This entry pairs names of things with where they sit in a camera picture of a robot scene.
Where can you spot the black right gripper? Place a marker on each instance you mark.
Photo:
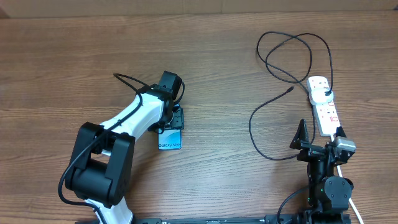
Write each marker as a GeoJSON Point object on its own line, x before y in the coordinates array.
{"type": "Point", "coordinates": [298, 142]}

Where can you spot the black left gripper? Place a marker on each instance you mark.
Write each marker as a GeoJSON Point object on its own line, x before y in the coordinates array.
{"type": "Point", "coordinates": [176, 118]}

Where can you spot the blue Galaxy smartphone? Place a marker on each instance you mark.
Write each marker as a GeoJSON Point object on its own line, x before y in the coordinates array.
{"type": "Point", "coordinates": [170, 140]}

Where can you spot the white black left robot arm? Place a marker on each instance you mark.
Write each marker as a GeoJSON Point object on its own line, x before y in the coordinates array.
{"type": "Point", "coordinates": [99, 171]}

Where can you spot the white charger plug adapter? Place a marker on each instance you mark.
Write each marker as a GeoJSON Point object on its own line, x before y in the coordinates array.
{"type": "Point", "coordinates": [319, 96]}

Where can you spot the white power strip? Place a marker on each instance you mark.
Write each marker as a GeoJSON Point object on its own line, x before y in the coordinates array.
{"type": "Point", "coordinates": [326, 114]}

